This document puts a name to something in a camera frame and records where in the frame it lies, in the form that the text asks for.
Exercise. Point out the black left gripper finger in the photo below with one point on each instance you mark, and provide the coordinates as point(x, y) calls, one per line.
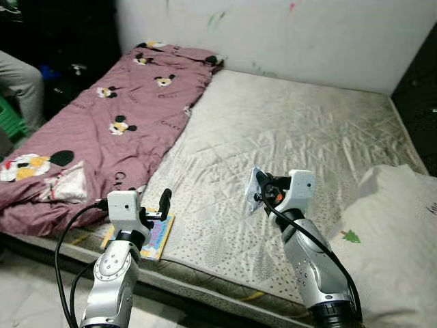
point(165, 202)

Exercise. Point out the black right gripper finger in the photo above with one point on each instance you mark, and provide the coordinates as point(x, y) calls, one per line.
point(262, 182)

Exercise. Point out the white paper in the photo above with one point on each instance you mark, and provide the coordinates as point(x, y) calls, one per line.
point(252, 188)

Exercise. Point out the colourful children's book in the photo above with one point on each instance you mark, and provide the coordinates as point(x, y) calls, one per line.
point(158, 239)

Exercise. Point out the white pillow green tree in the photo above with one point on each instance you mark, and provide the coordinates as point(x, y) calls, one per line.
point(389, 246)

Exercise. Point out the grey quilted mattress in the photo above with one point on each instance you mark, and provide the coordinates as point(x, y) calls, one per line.
point(273, 130)

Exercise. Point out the white red-print cloth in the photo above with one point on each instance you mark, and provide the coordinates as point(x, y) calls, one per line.
point(68, 184)

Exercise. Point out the pink Mickey Mouse blanket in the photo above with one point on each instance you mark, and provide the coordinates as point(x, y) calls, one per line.
point(102, 137)

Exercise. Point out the green plastic stool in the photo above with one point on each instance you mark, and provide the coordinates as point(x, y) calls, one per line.
point(10, 123)

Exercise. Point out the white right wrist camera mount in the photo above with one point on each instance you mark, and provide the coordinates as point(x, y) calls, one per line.
point(297, 188)

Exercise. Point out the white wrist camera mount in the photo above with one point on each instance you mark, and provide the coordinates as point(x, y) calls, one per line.
point(123, 205)
point(297, 188)

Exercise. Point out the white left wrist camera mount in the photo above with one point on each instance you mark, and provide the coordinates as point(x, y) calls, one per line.
point(123, 205)

